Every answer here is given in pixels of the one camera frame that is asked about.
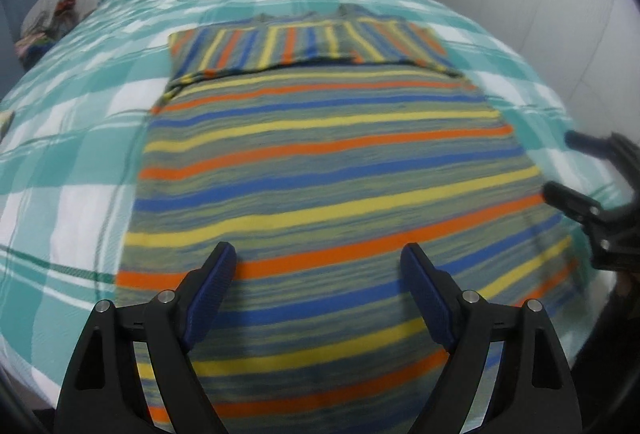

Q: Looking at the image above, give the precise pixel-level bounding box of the pile of clothes on nightstand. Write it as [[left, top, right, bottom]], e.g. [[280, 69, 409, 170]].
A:
[[14, 0, 79, 72]]

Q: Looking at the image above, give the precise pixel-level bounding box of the teal plaid bed blanket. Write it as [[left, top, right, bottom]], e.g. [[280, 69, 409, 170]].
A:
[[1, 0, 623, 408]]

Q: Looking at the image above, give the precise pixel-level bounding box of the blue-grey curtain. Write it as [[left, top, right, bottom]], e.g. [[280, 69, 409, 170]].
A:
[[0, 0, 54, 91]]

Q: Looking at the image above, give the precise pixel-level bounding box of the striped knit sweater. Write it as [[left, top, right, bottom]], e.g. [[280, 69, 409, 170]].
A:
[[116, 5, 577, 433]]

